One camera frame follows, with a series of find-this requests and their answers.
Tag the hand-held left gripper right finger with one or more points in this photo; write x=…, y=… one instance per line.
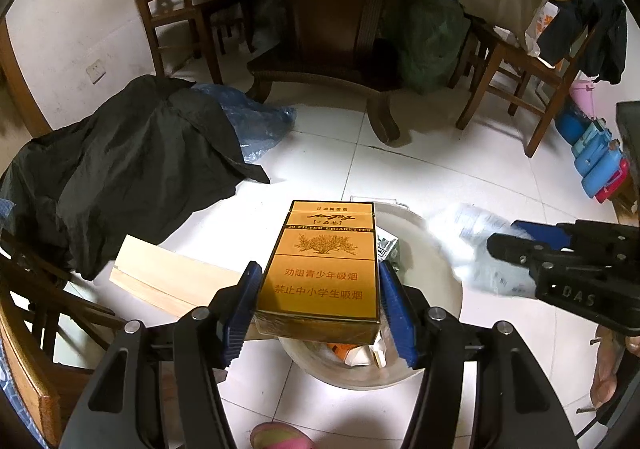
x=397, y=314

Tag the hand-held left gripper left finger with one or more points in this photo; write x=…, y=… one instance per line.
x=242, y=309

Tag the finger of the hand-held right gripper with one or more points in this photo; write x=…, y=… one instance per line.
x=515, y=251
x=537, y=231

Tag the round beige bin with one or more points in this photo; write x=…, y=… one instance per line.
x=430, y=289

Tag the orange printed paper cup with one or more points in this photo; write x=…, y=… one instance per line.
x=345, y=351

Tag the golden cigarette pack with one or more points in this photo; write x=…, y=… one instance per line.
x=320, y=274

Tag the person's right hand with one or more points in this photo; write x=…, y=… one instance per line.
x=607, y=364

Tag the pale wooden plank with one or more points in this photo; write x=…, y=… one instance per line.
x=165, y=274

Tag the blue plastic containers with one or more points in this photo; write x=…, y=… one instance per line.
x=592, y=161

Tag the pink slipper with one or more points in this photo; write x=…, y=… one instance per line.
x=280, y=436

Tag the pink plastic container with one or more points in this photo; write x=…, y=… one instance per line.
x=584, y=99

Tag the brown wooden chair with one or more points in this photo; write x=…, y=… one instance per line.
x=505, y=89

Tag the black cloth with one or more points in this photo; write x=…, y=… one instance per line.
x=130, y=169

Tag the blue plastic bag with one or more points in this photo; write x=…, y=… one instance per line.
x=250, y=121

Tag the wooden chair under cloth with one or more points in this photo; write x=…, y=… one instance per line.
x=40, y=329

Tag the black jacket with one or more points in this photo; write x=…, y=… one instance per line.
x=590, y=34

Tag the white orange plastic bag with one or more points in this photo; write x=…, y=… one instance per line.
x=505, y=14

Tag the green plastic bag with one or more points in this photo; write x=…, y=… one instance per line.
x=430, y=39

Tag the round wooden table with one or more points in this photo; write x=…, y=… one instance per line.
x=330, y=29

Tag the dark wooden chair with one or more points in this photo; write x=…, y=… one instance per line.
x=175, y=4

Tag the white wall socket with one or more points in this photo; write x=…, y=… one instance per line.
x=95, y=71

